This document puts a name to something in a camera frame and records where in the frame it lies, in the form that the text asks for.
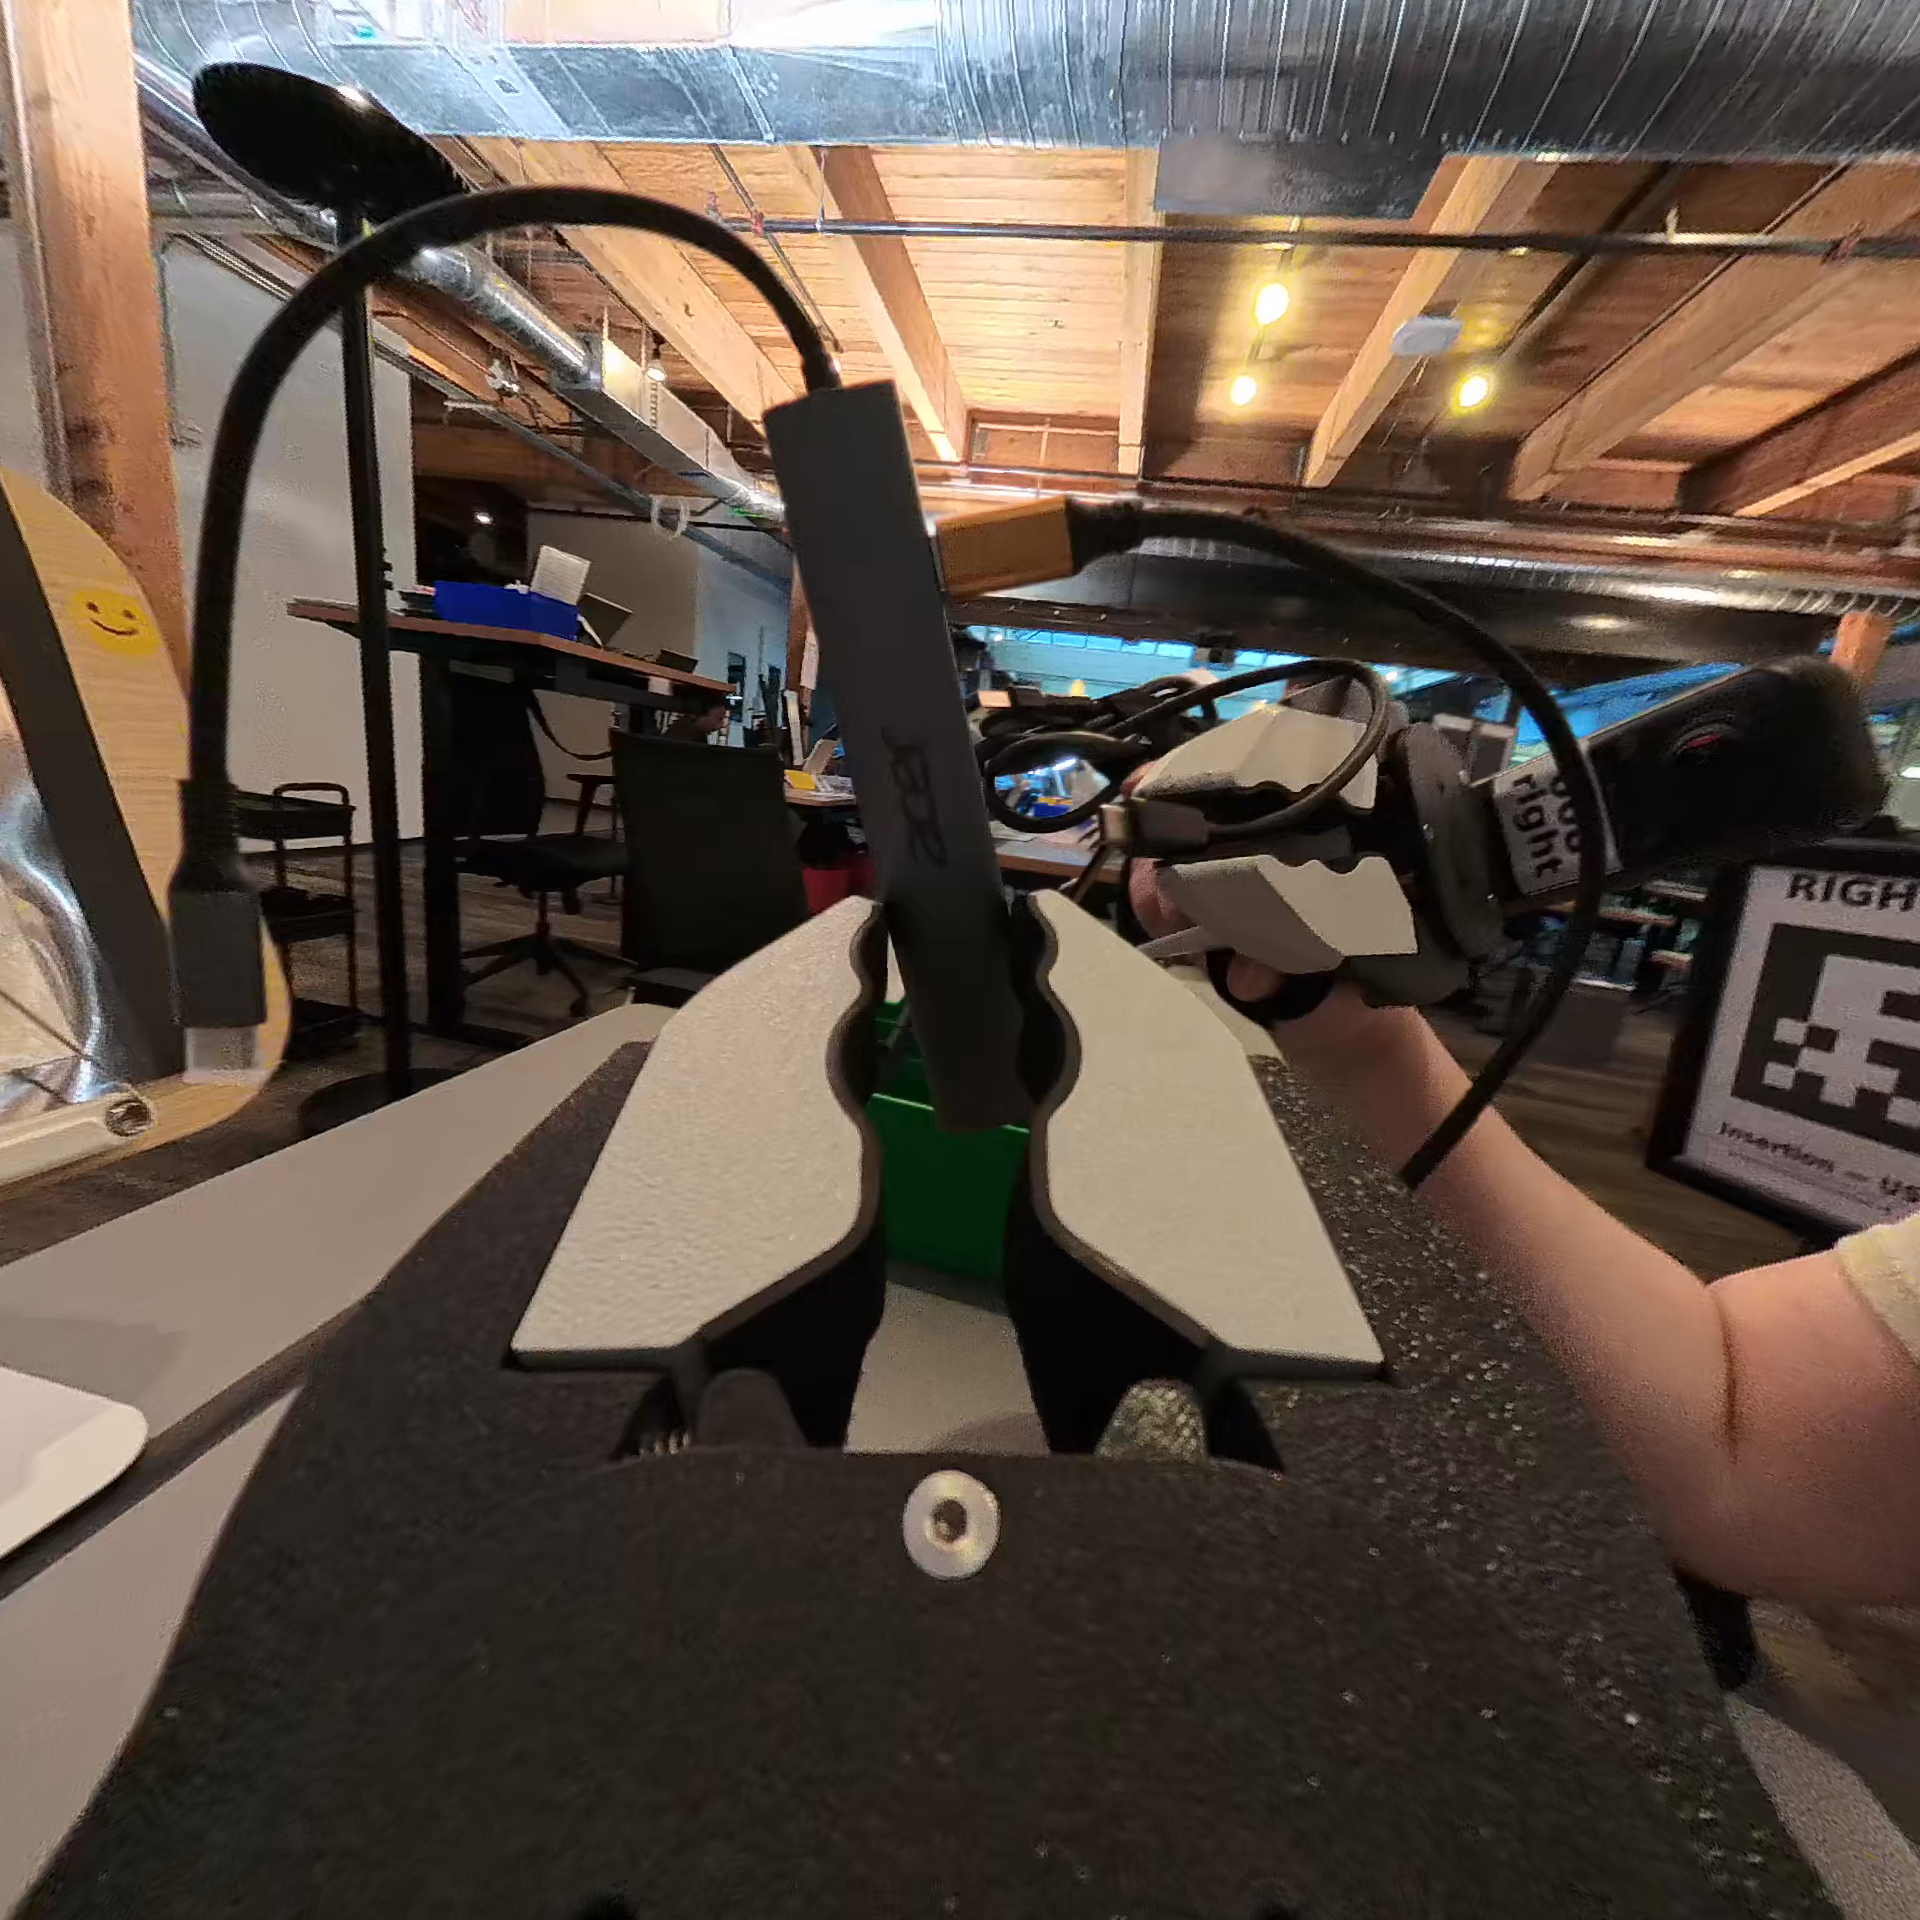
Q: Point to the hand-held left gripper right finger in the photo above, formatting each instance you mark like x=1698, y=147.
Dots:
x=1184, y=1170

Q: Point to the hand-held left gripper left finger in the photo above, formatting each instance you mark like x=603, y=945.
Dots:
x=721, y=1155

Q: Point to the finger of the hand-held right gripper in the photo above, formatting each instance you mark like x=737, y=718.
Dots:
x=1290, y=909
x=1275, y=759

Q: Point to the grey usb hub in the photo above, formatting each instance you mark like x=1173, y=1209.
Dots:
x=901, y=721

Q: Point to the person's right forearm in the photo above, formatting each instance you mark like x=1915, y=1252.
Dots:
x=1680, y=1320

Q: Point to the person's right hand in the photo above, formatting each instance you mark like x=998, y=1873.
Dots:
x=1351, y=1043

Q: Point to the green plastic bin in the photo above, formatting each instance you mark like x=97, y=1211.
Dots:
x=944, y=1184

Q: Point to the framed tag sign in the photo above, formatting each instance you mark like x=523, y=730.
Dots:
x=1831, y=1034

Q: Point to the red bin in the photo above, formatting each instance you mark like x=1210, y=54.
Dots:
x=832, y=884

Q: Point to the black rolling cart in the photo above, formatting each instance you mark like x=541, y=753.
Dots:
x=309, y=900

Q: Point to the pale shirt sleeve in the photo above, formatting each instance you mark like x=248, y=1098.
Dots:
x=1887, y=1269

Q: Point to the wooden standing desk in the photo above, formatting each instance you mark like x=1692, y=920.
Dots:
x=451, y=639

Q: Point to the blue plastic bin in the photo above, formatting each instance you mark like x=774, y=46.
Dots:
x=502, y=611

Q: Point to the black floor lamp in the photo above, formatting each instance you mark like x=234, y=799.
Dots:
x=374, y=601

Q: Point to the wooden board with smiley sticker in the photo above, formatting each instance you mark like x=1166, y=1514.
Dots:
x=120, y=704

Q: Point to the silver air duct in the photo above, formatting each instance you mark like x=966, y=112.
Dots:
x=1351, y=60

